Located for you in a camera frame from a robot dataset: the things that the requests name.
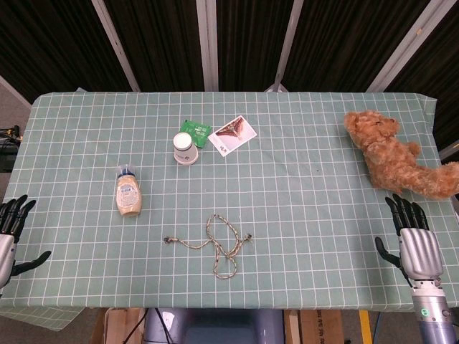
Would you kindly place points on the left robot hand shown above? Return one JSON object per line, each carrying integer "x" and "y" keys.
{"x": 7, "y": 251}

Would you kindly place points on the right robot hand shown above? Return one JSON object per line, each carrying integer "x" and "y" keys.
{"x": 421, "y": 251}

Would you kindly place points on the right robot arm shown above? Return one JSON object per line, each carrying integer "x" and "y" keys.
{"x": 432, "y": 322}

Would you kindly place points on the brown teddy bear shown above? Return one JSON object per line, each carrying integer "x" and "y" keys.
{"x": 394, "y": 161}

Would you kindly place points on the mayonnaise squeeze bottle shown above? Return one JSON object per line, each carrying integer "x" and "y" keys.
{"x": 128, "y": 195}

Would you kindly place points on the wooden crate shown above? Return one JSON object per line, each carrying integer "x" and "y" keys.
{"x": 118, "y": 328}

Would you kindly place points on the green checked tablecloth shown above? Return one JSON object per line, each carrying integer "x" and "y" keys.
{"x": 287, "y": 215}

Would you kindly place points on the white paper cup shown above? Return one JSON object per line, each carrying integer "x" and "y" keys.
{"x": 185, "y": 152}

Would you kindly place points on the blue-grey robot torso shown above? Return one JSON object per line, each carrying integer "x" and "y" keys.
{"x": 215, "y": 326}

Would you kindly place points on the white photo card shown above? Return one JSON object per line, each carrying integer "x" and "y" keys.
{"x": 233, "y": 138}

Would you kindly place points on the green sachet packet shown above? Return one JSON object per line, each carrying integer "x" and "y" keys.
{"x": 199, "y": 129}

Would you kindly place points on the white frame post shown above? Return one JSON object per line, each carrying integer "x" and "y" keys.
{"x": 208, "y": 43}
{"x": 409, "y": 43}
{"x": 116, "y": 43}
{"x": 287, "y": 43}

